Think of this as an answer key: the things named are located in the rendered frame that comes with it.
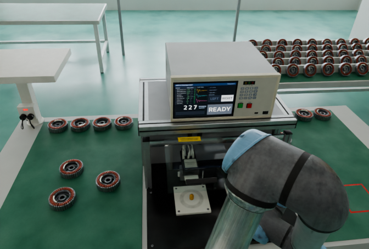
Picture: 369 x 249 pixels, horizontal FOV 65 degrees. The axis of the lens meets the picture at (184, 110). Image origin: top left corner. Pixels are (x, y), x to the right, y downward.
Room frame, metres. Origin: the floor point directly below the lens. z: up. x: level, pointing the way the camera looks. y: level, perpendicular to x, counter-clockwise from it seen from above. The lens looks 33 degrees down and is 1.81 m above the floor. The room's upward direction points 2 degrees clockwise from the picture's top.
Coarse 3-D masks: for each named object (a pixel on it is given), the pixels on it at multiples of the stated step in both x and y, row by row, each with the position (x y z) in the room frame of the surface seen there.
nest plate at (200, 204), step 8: (192, 192) 0.89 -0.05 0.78; (200, 192) 0.90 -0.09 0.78; (176, 200) 0.84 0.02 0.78; (184, 200) 0.85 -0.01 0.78; (192, 200) 0.85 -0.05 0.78; (200, 200) 0.85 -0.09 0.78; (208, 200) 0.85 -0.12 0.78; (176, 208) 0.80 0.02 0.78; (184, 208) 0.80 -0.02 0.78; (192, 208) 0.80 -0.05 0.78; (200, 208) 0.80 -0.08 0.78; (208, 208) 0.81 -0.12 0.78
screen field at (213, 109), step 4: (212, 104) 1.00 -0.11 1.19; (216, 104) 1.00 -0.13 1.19; (220, 104) 1.00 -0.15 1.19; (224, 104) 1.00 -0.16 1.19; (228, 104) 1.01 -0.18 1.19; (232, 104) 1.01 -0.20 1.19; (208, 108) 0.99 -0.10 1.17; (212, 108) 1.00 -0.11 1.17; (216, 108) 1.00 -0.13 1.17; (220, 108) 1.00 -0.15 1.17; (224, 108) 1.00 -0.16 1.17; (228, 108) 1.01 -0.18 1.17; (208, 112) 1.00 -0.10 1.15; (212, 112) 1.00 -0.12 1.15; (216, 112) 1.00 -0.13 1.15; (220, 112) 1.00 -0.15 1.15; (224, 112) 1.00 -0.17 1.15; (228, 112) 1.01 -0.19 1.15
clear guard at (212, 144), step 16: (176, 144) 0.89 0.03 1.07; (192, 144) 0.89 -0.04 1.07; (208, 144) 0.90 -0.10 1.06; (176, 160) 0.80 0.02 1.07; (192, 160) 0.80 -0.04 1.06; (208, 160) 0.80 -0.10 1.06; (176, 176) 0.73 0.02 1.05; (192, 176) 0.74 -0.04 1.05; (208, 176) 0.74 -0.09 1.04; (224, 176) 0.75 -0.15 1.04; (176, 192) 0.69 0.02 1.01
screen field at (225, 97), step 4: (212, 96) 1.00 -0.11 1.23; (216, 96) 1.00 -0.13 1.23; (220, 96) 1.00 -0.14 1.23; (224, 96) 1.00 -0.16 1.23; (228, 96) 1.01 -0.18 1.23; (232, 96) 1.01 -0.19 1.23; (208, 100) 0.99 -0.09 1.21; (212, 100) 1.00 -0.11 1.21; (216, 100) 1.00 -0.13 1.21; (220, 100) 1.00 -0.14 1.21; (224, 100) 1.00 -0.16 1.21; (228, 100) 1.01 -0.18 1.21; (232, 100) 1.01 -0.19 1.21
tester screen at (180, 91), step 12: (180, 84) 0.98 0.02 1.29; (192, 84) 0.99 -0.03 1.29; (204, 84) 0.99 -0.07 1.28; (216, 84) 1.00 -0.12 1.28; (228, 84) 1.00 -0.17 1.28; (180, 96) 0.98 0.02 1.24; (192, 96) 0.99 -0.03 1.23; (204, 96) 0.99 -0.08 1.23; (180, 108) 0.98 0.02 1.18; (204, 108) 0.99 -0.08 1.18
